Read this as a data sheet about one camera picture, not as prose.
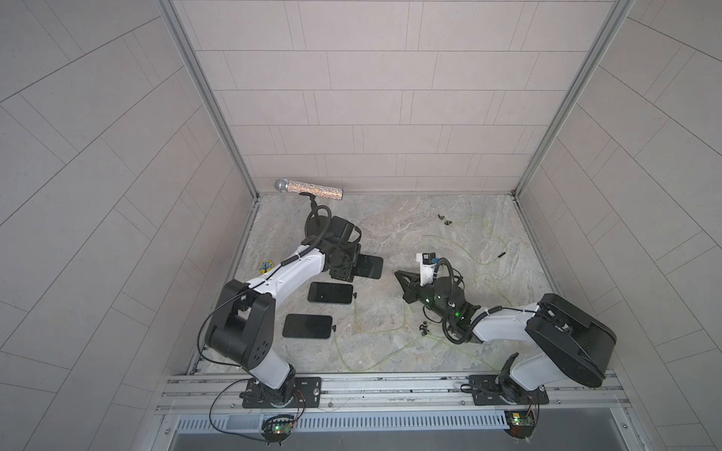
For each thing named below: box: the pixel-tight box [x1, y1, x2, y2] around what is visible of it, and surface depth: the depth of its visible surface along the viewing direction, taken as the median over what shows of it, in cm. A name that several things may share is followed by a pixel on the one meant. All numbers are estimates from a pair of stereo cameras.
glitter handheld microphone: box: [274, 177, 345, 201], surface depth 91 cm
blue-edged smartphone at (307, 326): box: [282, 313, 333, 340], surface depth 84 cm
